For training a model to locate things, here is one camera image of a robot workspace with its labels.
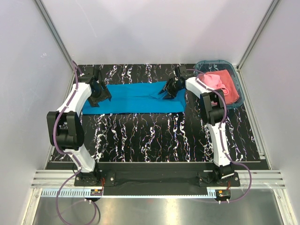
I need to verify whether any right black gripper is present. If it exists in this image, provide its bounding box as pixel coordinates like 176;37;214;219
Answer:
158;77;183;100

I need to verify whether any blue t shirt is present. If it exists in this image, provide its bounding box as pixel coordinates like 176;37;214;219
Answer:
82;81;186;115

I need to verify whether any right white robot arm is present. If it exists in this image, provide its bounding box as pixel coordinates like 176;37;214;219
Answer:
159;66;234;186

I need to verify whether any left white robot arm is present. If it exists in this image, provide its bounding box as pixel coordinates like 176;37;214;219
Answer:
46;65;112;186

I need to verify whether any light pink t shirt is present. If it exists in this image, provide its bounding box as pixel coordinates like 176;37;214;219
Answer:
201;74;229;95

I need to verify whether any teal transparent plastic bin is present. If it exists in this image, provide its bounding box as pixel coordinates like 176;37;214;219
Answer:
194;60;244;109

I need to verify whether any salmon pink folded t shirt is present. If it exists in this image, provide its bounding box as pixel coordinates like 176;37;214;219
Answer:
206;69;240;105

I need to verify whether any left small circuit board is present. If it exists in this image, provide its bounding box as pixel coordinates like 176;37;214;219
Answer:
90;188;104;196

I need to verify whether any small circuit board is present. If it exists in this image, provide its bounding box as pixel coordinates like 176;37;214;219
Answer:
216;189;231;198
90;188;104;196

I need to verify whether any right small circuit board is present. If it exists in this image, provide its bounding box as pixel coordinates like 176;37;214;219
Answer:
216;189;231;198

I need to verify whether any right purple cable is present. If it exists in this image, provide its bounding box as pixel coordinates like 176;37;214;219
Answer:
186;69;253;202

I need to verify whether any purple cable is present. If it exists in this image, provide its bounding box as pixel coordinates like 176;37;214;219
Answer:
52;60;102;224
186;69;253;202

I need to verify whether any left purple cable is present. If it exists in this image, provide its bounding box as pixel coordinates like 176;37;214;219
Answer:
52;60;102;224

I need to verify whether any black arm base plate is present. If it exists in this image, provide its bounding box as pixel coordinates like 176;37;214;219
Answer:
75;163;240;188

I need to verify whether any aluminium front rail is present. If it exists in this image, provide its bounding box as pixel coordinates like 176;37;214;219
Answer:
31;170;285;188

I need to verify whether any white slotted cable duct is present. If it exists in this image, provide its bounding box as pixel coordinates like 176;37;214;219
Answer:
41;188;222;198

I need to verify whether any left aluminium frame post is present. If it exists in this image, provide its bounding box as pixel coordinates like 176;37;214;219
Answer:
34;0;77;71

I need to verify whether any aluminium frame post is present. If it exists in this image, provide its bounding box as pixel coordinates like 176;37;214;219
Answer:
34;0;77;71
236;0;282;70

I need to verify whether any right aluminium frame post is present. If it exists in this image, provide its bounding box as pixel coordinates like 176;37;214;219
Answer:
236;0;282;70

